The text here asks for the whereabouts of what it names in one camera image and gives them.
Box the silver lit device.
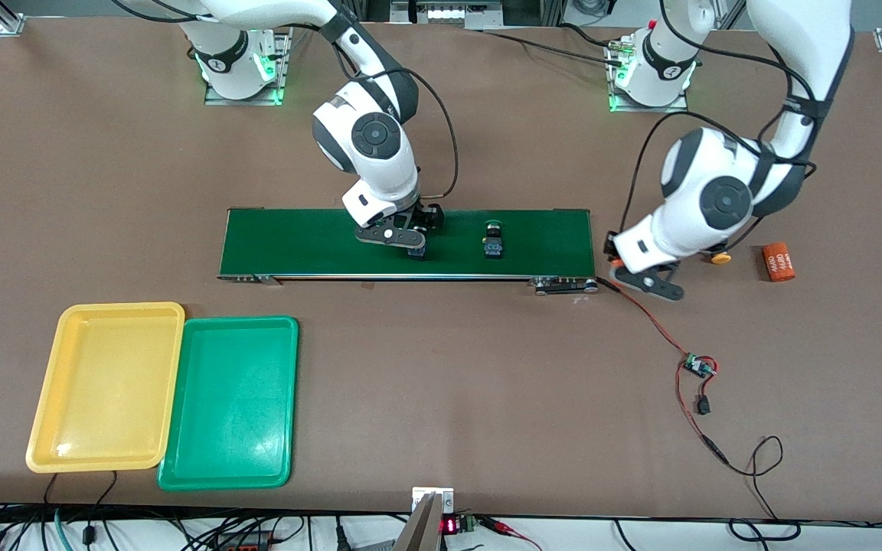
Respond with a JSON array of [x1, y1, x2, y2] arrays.
[[391, 0, 505, 30]]

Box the red black conveyor wire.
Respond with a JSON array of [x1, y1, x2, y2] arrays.
[[596, 276, 693, 362]]

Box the long black cable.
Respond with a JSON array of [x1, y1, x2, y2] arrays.
[[611, 517, 882, 551]]

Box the black cable on table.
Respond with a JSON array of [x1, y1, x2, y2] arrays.
[[478, 28, 630, 65]]

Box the yellow plastic tray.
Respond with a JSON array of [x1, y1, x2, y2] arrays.
[[25, 302, 186, 474]]

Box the red power strip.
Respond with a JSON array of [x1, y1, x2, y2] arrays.
[[215, 534, 277, 551]]

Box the red clip lead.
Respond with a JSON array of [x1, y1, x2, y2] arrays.
[[478, 517, 545, 551]]

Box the metal mounting bracket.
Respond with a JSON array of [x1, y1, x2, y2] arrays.
[[394, 487, 456, 551]]

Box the green plastic tray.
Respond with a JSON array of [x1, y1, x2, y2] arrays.
[[157, 315, 300, 491]]

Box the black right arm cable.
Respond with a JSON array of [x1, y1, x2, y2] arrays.
[[349, 67, 460, 201]]

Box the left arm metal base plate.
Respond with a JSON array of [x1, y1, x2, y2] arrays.
[[608, 37, 691, 114]]

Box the green conveyor belt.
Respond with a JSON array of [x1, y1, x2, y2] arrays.
[[217, 207, 601, 296]]

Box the thin black looped cable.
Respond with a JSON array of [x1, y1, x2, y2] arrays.
[[724, 435, 802, 541]]

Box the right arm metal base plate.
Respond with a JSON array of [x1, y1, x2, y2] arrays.
[[204, 21, 289, 106]]

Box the red black power wire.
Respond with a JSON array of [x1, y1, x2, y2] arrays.
[[675, 360, 731, 468]]

